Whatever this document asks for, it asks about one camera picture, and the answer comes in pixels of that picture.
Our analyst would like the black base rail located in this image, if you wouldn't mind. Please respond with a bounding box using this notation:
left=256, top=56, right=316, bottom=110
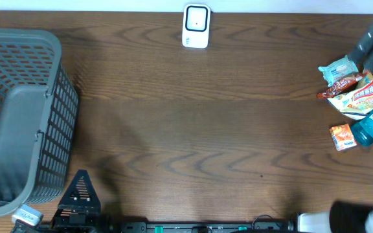
left=120, top=218, right=297, bottom=233

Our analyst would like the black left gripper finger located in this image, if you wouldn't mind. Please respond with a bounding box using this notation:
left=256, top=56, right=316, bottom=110
left=51, top=203, right=63, bottom=227
left=58, top=170, right=101, bottom=212

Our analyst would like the grey plastic mesh basket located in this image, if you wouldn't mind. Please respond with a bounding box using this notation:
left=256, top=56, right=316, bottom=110
left=0, top=28, right=79, bottom=216

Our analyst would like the teal mouthwash bottle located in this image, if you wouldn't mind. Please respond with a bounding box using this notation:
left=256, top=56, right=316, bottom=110
left=351, top=110, right=373, bottom=146

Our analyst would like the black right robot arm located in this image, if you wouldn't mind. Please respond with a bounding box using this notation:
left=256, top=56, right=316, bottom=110
left=288, top=24, right=373, bottom=232

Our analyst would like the cream snack bag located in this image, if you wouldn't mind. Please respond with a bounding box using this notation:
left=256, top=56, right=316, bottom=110
left=326, top=72, right=373, bottom=120

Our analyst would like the light teal snack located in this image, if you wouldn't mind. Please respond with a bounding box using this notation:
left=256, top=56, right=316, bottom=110
left=318, top=56, right=359, bottom=87

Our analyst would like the small orange snack packet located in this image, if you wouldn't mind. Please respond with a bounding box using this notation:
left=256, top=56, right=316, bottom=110
left=329, top=124, right=357, bottom=151

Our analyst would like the white barcode scanner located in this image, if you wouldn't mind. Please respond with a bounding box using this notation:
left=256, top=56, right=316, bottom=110
left=181, top=4, right=211, bottom=49

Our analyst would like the red Top chocolate bar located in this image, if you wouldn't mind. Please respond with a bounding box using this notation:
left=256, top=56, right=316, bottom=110
left=316, top=73, right=367, bottom=99

